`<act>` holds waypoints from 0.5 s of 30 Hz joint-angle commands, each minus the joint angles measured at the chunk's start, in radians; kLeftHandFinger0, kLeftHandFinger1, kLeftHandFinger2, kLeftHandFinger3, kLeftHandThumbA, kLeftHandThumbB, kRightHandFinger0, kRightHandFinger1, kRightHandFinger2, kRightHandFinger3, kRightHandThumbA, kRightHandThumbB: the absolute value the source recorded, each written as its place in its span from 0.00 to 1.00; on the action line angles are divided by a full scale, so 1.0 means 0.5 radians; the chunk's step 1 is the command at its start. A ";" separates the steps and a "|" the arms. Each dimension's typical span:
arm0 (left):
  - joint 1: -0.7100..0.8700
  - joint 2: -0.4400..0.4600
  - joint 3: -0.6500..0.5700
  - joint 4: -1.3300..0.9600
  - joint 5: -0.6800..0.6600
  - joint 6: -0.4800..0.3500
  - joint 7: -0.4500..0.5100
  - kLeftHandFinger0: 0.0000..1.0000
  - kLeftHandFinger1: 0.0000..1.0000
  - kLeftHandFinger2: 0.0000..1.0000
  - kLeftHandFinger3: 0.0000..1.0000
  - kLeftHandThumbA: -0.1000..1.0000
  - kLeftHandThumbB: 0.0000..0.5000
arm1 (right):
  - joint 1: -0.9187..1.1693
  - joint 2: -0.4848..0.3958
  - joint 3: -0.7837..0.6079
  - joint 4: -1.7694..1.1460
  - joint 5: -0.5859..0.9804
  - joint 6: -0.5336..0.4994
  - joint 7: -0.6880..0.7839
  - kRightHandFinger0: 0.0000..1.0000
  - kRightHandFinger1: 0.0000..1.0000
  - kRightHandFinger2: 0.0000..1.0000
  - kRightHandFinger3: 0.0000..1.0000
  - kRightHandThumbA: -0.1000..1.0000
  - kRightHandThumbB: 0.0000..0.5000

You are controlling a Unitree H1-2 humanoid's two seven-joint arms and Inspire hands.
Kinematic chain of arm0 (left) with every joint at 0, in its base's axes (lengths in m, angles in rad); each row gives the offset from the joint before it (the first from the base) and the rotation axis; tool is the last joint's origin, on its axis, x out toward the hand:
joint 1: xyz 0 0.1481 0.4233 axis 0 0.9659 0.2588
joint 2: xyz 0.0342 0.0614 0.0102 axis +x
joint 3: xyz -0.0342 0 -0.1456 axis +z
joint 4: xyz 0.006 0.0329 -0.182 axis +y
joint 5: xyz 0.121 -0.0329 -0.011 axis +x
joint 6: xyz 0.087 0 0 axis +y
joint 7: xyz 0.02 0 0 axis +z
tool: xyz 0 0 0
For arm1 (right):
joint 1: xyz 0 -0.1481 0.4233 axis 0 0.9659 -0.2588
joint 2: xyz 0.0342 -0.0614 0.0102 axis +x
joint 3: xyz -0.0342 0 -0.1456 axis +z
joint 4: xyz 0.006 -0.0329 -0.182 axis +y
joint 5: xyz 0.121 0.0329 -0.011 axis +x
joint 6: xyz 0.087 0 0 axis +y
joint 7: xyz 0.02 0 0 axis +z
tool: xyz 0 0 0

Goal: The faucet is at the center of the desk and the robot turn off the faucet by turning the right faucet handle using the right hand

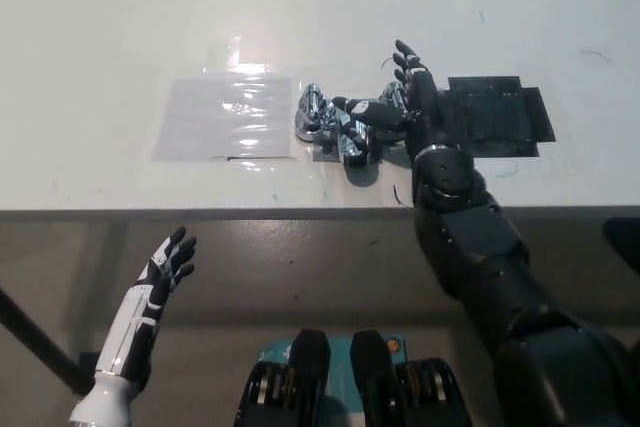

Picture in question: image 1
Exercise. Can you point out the robot body black teal blocks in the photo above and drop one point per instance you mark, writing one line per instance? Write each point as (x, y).
(350, 382)

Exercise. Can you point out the black taped patch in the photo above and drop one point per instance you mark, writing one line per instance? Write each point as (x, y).
(495, 112)

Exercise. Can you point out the black table leg bar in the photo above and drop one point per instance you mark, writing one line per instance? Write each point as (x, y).
(37, 337)

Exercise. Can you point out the chrome faucet body with spout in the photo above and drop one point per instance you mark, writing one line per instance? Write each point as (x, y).
(352, 139)

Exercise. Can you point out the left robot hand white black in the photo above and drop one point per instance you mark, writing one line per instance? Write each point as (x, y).
(150, 297)

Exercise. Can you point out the clear plastic sheet over grey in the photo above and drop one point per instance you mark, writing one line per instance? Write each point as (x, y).
(225, 119)

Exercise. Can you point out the black rounded object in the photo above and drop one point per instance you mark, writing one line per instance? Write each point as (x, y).
(625, 242)

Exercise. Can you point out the right robot hand black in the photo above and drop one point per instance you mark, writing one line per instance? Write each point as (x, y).
(425, 107)

